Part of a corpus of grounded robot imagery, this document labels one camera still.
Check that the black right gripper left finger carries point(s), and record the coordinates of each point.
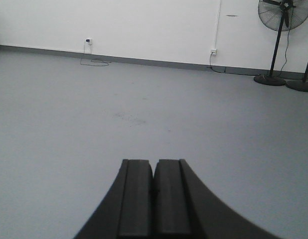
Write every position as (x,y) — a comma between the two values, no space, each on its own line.
(125,211)

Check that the white wall outlet right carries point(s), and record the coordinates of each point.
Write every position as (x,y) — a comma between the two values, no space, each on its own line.
(213,51)

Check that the black pedestal fan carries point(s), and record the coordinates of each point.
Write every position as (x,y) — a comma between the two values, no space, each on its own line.
(280,15)

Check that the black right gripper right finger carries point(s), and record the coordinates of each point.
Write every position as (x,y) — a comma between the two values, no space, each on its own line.
(185,208)

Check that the white wall socket with plug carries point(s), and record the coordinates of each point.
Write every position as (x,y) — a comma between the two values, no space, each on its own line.
(89,41)

